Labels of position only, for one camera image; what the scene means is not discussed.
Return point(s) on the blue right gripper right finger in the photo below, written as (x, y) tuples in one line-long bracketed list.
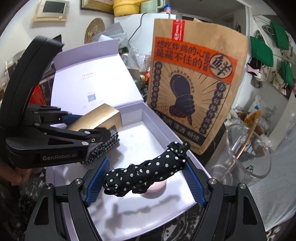
[(197, 181)]

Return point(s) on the white refrigerator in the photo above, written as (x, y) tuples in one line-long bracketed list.
[(139, 28)]

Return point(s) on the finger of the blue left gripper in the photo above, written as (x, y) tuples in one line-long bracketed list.
[(71, 118), (94, 136)]

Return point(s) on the light green electric kettle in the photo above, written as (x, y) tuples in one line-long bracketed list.
[(151, 6)]

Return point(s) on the pink round compact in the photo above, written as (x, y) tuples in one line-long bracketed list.
[(155, 190)]

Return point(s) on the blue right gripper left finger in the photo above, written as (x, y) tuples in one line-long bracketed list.
[(94, 180)]

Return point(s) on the black polka dot scrunchie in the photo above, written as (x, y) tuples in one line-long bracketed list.
[(139, 178)]

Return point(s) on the black white gingham scrunchie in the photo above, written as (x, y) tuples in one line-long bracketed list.
[(98, 150)]

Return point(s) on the brown paper food bag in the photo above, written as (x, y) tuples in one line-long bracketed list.
[(196, 69)]

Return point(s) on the yellow pot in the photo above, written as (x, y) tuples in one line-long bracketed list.
[(124, 8)]

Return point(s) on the clear glass cup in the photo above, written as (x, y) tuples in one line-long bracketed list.
[(239, 158)]

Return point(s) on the gold framed picture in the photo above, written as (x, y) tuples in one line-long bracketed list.
[(97, 6)]

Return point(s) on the lavender gift box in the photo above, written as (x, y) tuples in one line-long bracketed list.
[(90, 75)]

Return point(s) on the woven straw fan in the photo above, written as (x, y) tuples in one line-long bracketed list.
[(95, 27)]

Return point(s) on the green handbag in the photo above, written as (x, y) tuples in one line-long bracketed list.
[(260, 50)]

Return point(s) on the light blue cushion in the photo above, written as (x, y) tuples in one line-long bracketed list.
[(275, 194)]

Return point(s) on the gold rectangular box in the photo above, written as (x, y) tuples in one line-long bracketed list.
[(104, 116)]

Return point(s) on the wall intercom panel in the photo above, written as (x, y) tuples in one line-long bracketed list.
[(51, 11)]

